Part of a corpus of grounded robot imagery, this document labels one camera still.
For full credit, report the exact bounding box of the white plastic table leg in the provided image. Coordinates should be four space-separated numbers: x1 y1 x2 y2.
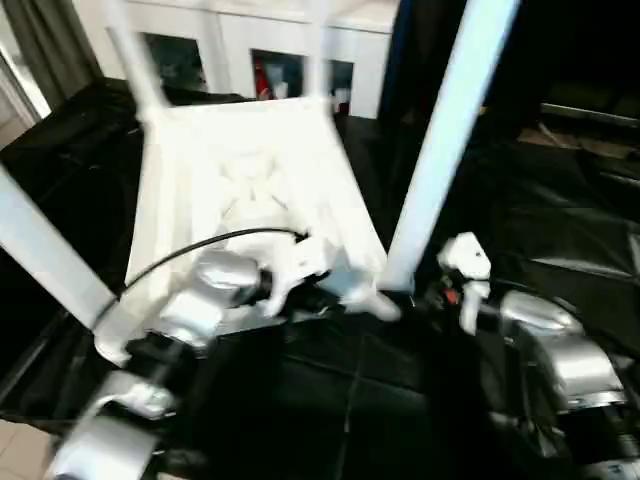
304 0 331 101
0 164 131 364
382 0 521 291
107 0 169 121

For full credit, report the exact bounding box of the white plastic table top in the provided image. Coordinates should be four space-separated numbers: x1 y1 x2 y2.
92 97 401 366

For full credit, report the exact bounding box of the black mat cloth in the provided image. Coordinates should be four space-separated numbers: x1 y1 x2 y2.
0 77 640 480

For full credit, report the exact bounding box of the long black rod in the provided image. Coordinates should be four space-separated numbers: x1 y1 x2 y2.
542 102 640 126

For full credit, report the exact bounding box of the white display cabinet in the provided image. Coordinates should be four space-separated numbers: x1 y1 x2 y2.
74 0 396 119

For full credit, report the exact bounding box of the dark tall cabinet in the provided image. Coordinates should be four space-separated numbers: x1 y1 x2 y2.
379 0 640 141

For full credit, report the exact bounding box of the grey curtain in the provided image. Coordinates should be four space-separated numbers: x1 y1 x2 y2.
4 0 101 106

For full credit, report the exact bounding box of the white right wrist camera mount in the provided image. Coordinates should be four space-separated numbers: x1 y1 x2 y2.
437 232 491 336

